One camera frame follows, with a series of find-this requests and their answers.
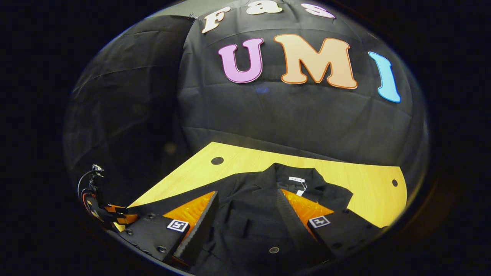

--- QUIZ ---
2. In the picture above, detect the black buttoned coat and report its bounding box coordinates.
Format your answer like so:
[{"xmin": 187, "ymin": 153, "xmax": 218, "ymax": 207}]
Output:
[{"xmin": 127, "ymin": 163, "xmax": 355, "ymax": 276}]

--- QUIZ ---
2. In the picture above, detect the black backdrop cloth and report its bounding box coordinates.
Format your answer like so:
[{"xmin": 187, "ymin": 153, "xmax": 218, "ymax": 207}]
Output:
[{"xmin": 63, "ymin": 0, "xmax": 429, "ymax": 215}]

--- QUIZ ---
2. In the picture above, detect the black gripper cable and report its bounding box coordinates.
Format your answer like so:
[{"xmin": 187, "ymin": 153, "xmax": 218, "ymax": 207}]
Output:
[{"xmin": 77, "ymin": 170, "xmax": 95, "ymax": 200}]

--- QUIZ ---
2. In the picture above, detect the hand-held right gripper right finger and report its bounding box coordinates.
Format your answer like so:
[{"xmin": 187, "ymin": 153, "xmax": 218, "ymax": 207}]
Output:
[{"xmin": 276, "ymin": 188, "xmax": 389, "ymax": 266}]

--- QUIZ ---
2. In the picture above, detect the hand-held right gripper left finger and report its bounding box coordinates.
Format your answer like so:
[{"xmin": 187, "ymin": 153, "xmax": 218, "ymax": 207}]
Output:
[{"xmin": 115, "ymin": 191, "xmax": 219, "ymax": 269}]

